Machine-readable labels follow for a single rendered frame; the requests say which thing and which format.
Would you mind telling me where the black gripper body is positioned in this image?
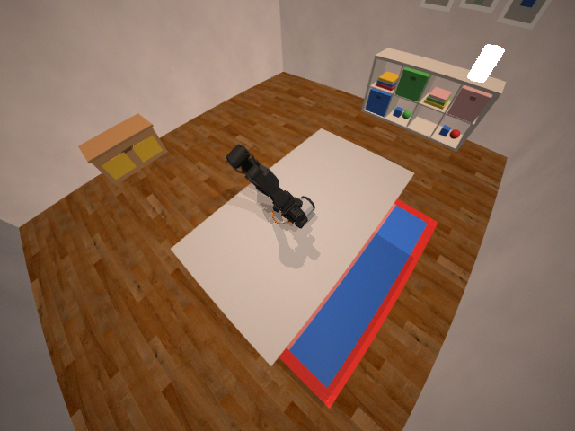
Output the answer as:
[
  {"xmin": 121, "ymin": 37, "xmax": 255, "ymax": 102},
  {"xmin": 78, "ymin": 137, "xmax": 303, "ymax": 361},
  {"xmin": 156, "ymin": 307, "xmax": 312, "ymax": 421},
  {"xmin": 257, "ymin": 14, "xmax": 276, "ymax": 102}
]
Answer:
[{"xmin": 273, "ymin": 205, "xmax": 308, "ymax": 229}]

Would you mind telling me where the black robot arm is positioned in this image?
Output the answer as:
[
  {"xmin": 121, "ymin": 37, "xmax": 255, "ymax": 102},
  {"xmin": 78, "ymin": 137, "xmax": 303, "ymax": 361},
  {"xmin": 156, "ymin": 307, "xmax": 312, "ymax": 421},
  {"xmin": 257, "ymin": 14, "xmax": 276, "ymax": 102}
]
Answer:
[{"xmin": 226, "ymin": 145, "xmax": 306, "ymax": 224}]

